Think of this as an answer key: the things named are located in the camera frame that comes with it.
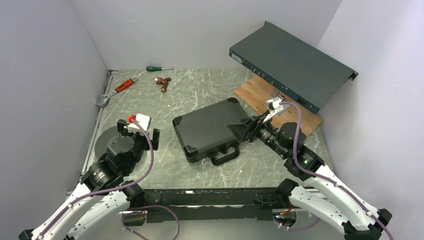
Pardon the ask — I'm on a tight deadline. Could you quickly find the metal bracket block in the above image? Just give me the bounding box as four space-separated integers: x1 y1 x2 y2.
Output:
273 95 290 116

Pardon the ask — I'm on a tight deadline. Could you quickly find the red handled adjustable wrench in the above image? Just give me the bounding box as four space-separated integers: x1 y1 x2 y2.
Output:
96 77 138 107

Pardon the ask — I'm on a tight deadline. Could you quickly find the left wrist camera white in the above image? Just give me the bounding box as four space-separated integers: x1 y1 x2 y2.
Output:
127 113 152 133

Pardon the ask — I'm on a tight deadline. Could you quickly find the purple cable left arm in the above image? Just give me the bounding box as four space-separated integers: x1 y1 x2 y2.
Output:
38 118 181 240

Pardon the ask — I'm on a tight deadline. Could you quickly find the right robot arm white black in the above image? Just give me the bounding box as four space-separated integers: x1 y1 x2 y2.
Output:
228 115 394 240

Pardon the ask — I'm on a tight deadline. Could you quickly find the black poker set case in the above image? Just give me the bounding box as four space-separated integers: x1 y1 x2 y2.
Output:
172 97 248 166

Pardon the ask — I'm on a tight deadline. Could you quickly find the copper pipe fitting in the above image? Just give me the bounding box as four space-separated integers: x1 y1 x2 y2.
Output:
155 77 172 93

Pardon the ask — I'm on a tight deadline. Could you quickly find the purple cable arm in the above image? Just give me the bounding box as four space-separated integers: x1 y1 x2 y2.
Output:
273 100 395 240
38 118 181 240

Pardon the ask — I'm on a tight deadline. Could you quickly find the wooden board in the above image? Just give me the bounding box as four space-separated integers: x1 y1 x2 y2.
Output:
234 76 323 137

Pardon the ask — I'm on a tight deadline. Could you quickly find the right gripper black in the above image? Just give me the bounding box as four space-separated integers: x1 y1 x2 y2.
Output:
227 109 289 158

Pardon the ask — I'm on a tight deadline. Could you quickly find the grey rack server unit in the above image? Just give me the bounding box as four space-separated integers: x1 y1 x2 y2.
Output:
229 21 358 114

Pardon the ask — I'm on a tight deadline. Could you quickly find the grey perforated metal disc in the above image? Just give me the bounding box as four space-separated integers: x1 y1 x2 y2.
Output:
94 126 123 160

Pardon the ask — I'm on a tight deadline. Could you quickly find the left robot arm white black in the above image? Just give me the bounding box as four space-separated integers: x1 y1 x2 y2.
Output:
18 114 161 240

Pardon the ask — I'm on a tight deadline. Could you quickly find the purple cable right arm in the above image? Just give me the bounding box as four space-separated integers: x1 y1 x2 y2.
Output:
273 100 395 240

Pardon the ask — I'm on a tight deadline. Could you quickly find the aluminium rail left edge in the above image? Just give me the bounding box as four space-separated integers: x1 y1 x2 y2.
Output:
80 69 119 177

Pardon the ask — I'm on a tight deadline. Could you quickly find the green handled screwdriver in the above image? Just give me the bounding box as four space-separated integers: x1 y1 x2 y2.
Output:
145 66 174 72

